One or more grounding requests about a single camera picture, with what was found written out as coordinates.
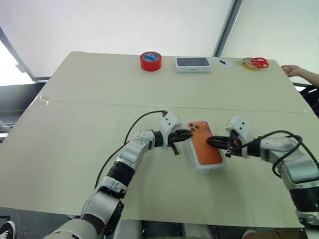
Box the white phone box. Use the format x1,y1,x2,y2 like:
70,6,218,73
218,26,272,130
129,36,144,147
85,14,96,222
183,119,228,172
175,57,212,73

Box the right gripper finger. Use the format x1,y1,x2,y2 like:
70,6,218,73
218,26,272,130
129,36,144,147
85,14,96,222
208,135,229,143
206,140,229,150

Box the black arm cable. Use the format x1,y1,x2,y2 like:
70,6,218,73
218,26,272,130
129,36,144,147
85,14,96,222
94,109,168,190
229,130,305,178

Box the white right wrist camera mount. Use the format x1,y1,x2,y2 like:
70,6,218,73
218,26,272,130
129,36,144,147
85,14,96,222
225,116,253,159

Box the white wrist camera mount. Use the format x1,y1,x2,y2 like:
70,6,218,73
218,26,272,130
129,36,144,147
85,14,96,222
159,112,182,135
225,116,253,159

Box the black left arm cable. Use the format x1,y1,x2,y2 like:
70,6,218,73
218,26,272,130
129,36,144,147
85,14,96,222
94,109,168,190

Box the red handled scissors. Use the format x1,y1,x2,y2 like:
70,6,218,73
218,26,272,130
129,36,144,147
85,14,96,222
245,57,270,69

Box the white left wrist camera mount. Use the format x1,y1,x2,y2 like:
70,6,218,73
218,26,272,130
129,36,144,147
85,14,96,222
159,112,182,135

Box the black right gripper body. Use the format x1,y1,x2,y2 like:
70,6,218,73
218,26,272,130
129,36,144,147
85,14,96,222
225,131,242,159

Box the black sneaker white sole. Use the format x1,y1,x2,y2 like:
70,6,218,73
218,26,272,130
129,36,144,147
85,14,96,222
0,220,17,239

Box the red tape roll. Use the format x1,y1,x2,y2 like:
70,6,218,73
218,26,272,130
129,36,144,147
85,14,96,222
140,51,162,72

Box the bystander bare hand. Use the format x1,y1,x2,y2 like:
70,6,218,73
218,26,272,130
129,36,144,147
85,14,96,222
281,65,304,77

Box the orange smartphone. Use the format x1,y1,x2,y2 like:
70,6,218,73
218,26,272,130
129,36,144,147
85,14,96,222
186,120,223,166

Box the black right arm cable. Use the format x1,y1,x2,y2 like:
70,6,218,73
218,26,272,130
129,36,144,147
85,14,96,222
229,130,305,178

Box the closed white phone box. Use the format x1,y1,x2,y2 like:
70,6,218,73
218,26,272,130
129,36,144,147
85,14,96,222
175,57,212,73

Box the grey window frame bar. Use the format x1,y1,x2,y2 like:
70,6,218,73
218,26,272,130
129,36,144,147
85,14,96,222
0,26,50,83
213,0,244,57

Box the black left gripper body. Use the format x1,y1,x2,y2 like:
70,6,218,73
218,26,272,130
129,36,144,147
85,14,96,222
168,129,182,156

